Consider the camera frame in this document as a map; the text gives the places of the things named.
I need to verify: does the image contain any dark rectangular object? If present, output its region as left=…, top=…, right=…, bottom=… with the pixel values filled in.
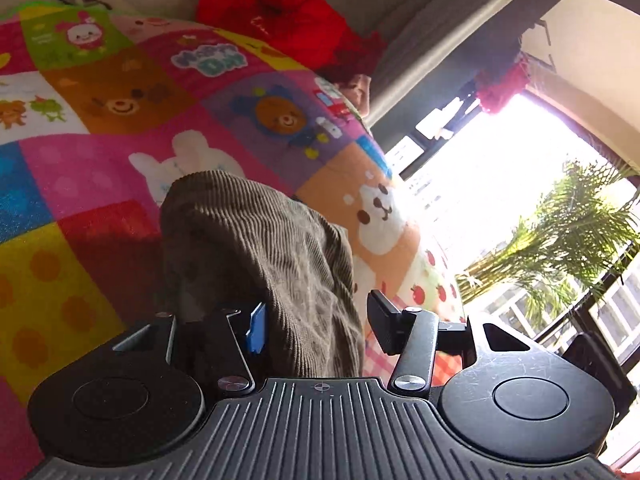
left=559, top=332, right=638, bottom=428

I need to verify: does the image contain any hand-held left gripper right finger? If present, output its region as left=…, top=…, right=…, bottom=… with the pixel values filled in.
left=366, top=290, right=531, bottom=397

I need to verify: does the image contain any colourful cartoon printed mat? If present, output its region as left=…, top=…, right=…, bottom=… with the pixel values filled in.
left=0, top=0, right=468, bottom=466

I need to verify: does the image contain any pink cloth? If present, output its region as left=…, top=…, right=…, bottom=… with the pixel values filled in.
left=339, top=73, right=373, bottom=121

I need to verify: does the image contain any brown dotted corduroy garment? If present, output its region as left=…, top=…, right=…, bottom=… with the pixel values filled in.
left=159, top=170, right=367, bottom=380

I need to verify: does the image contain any palm tree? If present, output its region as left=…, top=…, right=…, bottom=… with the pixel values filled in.
left=457, top=159, right=640, bottom=323

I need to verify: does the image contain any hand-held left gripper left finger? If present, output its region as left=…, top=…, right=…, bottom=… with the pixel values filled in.
left=112, top=302, right=267, bottom=395

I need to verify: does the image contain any red hanging cloth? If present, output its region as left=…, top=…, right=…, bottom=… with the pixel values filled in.
left=474, top=55, right=532, bottom=116

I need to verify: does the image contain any red plush cushion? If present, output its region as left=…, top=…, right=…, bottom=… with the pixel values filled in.
left=195, top=0, right=388, bottom=83

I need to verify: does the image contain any grey curtain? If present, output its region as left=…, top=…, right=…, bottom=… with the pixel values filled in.
left=367, top=0, right=568, bottom=133

